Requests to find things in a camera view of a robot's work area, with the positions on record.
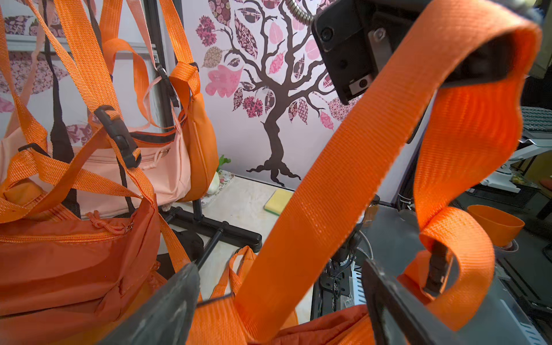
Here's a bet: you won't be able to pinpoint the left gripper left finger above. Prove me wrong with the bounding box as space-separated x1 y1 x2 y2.
99 263 200 344

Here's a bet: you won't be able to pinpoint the black sling bag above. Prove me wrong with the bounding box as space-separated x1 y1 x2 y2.
39 0 135 218

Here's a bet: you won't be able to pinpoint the dark orange backpack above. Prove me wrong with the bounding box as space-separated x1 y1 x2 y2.
1 87 188 344

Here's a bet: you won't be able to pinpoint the salmon pink sling bag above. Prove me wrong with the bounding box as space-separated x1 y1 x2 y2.
0 0 193 216

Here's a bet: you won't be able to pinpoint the bright orange sling bag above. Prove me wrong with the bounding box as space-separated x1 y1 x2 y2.
99 1 219 206

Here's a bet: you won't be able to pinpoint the black clothes rack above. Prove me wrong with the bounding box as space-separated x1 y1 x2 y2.
160 1 262 267

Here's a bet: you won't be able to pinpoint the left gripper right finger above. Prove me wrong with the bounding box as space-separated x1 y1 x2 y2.
362 260 463 344

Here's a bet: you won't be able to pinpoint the white toy radish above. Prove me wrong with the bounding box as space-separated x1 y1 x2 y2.
206 171 220 196

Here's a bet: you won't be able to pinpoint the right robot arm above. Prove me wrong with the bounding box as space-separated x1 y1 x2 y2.
285 1 514 105

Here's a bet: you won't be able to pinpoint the rust orange bag black straps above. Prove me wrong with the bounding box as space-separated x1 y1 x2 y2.
185 0 543 345

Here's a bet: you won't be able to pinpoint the yellow sponge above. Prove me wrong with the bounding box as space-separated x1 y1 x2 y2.
264 189 293 216

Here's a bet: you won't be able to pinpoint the orange bowl outside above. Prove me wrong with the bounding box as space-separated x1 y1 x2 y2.
467 205 526 247

